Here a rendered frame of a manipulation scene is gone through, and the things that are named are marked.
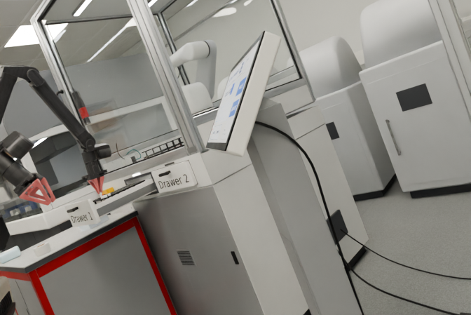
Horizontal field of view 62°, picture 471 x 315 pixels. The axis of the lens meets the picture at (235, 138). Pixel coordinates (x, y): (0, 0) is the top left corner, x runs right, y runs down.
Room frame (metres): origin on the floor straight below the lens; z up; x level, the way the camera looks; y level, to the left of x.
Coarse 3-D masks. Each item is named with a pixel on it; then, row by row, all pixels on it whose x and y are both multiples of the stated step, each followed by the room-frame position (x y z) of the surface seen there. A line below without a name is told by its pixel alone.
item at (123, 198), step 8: (144, 184) 1.87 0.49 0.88; (152, 184) 1.90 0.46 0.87; (120, 192) 2.04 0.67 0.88; (128, 192) 1.81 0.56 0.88; (136, 192) 1.83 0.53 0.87; (144, 192) 1.86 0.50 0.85; (104, 200) 1.73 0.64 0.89; (112, 200) 1.75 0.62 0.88; (120, 200) 1.77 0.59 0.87; (128, 200) 1.80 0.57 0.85; (96, 208) 1.69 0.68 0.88; (104, 208) 1.71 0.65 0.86; (112, 208) 1.74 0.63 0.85
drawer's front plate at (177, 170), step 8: (168, 168) 1.75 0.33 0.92; (176, 168) 1.71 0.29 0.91; (184, 168) 1.67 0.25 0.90; (168, 176) 1.77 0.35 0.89; (176, 176) 1.73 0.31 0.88; (184, 176) 1.69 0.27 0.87; (192, 176) 1.66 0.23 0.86; (160, 184) 1.84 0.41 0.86; (168, 184) 1.79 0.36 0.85; (176, 184) 1.75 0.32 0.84; (184, 184) 1.70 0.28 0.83; (192, 184) 1.66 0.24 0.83; (160, 192) 1.86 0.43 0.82
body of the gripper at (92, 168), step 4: (96, 160) 1.83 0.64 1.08; (88, 164) 1.79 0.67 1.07; (92, 164) 1.79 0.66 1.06; (96, 164) 1.80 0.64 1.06; (88, 168) 1.79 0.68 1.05; (92, 168) 1.79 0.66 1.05; (96, 168) 1.80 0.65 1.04; (88, 172) 1.79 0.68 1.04; (92, 172) 1.79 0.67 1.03; (96, 172) 1.79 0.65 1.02; (100, 172) 1.80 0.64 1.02; (104, 172) 1.82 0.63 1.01; (84, 176) 1.77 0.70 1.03
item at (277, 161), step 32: (256, 128) 1.13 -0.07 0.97; (288, 128) 1.14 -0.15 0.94; (256, 160) 1.19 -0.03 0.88; (288, 160) 1.13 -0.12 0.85; (288, 192) 1.13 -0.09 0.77; (288, 224) 1.12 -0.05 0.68; (320, 224) 1.14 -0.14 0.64; (320, 256) 1.13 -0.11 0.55; (320, 288) 1.13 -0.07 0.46; (352, 288) 1.15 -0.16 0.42
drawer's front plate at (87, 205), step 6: (72, 204) 1.79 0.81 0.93; (78, 204) 1.74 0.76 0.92; (84, 204) 1.70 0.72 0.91; (90, 204) 1.66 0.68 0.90; (66, 210) 1.87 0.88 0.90; (78, 210) 1.76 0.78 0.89; (84, 210) 1.72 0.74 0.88; (90, 210) 1.67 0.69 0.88; (96, 210) 1.67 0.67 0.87; (96, 216) 1.66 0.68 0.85; (72, 222) 1.85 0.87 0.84; (78, 222) 1.80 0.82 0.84; (84, 222) 1.76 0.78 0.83; (90, 222) 1.71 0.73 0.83; (96, 222) 1.67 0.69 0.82
